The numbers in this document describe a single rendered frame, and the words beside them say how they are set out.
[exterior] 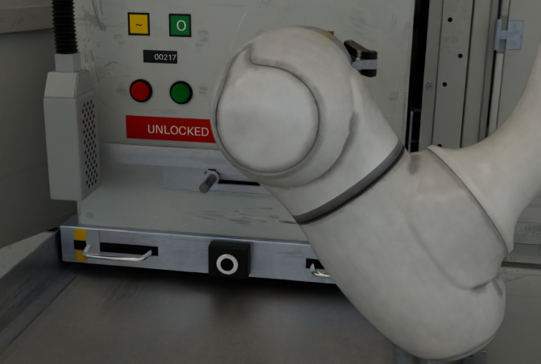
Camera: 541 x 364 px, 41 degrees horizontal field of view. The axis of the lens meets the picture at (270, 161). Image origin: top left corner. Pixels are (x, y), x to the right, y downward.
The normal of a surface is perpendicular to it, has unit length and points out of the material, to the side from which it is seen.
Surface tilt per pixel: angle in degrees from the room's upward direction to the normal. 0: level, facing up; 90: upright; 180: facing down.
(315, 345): 0
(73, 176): 90
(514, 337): 90
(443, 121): 90
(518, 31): 90
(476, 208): 69
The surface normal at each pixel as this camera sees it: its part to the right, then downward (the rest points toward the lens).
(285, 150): -0.11, 0.33
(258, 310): 0.01, -0.96
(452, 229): 0.14, 0.02
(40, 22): 0.84, 0.17
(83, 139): 0.99, 0.06
